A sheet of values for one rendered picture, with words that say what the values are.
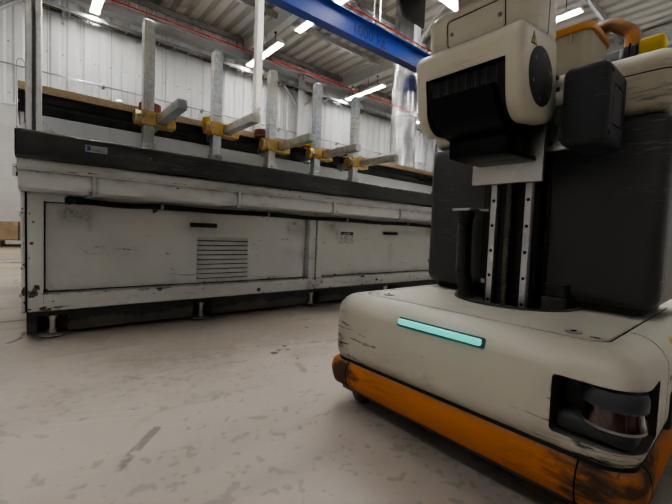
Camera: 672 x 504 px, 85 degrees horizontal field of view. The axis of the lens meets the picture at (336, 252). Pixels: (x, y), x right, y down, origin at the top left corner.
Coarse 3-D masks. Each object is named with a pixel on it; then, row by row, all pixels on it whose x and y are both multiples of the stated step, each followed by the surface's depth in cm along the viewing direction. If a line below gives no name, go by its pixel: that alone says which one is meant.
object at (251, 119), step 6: (252, 114) 130; (258, 114) 132; (240, 120) 137; (246, 120) 133; (252, 120) 131; (258, 120) 132; (228, 126) 146; (234, 126) 141; (240, 126) 138; (246, 126) 137; (228, 132) 147; (234, 132) 147
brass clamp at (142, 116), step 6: (138, 114) 129; (144, 114) 130; (150, 114) 132; (156, 114) 133; (138, 120) 130; (144, 120) 131; (150, 120) 132; (156, 120) 133; (174, 120) 137; (156, 126) 133; (162, 126) 134; (168, 126) 136; (174, 126) 137
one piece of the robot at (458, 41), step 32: (480, 0) 71; (512, 0) 66; (544, 0) 66; (448, 32) 76; (480, 32) 71; (512, 32) 62; (544, 32) 67; (448, 64) 72; (512, 64) 63; (544, 64) 67; (512, 96) 64; (544, 96) 68
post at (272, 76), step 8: (272, 72) 162; (272, 80) 162; (272, 88) 162; (272, 96) 162; (272, 104) 163; (272, 112) 163; (272, 120) 163; (272, 128) 163; (272, 136) 164; (272, 152) 164; (272, 160) 164
